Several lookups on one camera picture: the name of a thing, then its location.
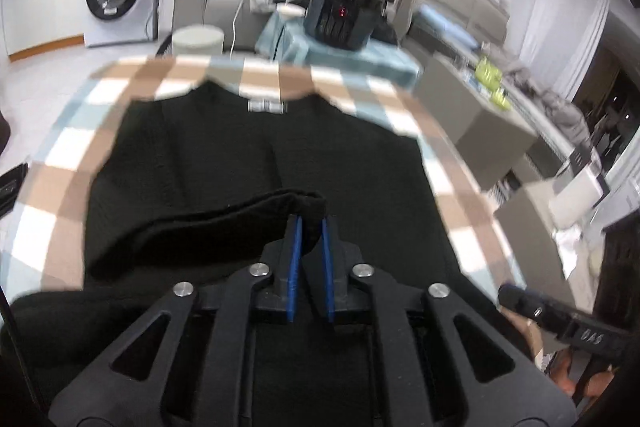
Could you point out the black knit sweater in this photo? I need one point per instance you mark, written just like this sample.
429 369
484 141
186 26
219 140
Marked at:
178 324

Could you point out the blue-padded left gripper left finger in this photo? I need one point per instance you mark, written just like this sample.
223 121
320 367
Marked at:
286 271

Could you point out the white kitchen cabinet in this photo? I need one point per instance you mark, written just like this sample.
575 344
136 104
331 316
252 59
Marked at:
29 24

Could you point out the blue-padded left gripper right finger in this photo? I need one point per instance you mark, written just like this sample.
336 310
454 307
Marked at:
334 268

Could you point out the person's right hand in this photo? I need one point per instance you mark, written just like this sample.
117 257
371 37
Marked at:
559 374

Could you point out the white round stool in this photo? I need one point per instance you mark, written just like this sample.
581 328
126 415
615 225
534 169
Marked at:
197 40

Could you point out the plaid checkered table cloth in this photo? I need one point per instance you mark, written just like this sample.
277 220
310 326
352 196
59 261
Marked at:
44 247

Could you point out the green toy items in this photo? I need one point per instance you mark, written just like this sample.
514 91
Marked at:
489 77

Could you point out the black plastic tray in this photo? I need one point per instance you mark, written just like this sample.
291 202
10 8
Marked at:
10 186

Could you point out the bed with grey blanket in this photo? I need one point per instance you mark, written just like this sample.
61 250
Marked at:
563 114

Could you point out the grey sofa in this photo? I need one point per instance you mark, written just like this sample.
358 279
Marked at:
233 17

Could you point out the dark portable power station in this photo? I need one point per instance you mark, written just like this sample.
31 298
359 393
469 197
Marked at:
343 24

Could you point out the grey cardboard box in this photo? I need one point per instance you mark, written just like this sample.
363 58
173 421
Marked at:
490 140

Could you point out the teal checkered side table cloth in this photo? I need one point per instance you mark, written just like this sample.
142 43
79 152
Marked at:
286 41

